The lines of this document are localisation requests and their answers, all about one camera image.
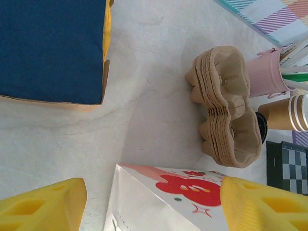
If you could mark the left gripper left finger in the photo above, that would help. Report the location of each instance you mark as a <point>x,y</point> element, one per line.
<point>48,204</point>

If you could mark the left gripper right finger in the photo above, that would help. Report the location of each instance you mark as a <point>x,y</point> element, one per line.
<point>264,211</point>

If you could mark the white flower print paper bag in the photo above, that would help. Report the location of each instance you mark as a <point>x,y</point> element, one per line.
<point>156,204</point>

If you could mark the black white chessboard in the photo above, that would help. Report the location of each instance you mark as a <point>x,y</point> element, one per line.
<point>288,168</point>

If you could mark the stack of black cup lids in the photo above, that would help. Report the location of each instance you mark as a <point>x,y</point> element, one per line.
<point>262,127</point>

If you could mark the stack of brown paper cups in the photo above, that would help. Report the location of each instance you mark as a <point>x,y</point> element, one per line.
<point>276,115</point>

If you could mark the stack of pulp cup carriers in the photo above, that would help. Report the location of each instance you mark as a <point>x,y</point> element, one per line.
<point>231,101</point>

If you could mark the pink metal bucket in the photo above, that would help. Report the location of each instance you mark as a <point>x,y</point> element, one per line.
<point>262,74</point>

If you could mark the green white wrapped straw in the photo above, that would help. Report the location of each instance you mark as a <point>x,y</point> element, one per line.
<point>296,77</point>
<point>292,51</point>

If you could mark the blue napkin stack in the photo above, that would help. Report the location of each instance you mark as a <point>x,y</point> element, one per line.
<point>48,48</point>

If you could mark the yellow napkin stack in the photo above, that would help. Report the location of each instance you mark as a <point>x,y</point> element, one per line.
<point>107,31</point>

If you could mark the blue tray wooden frame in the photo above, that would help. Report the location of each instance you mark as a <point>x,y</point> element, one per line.
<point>72,107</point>

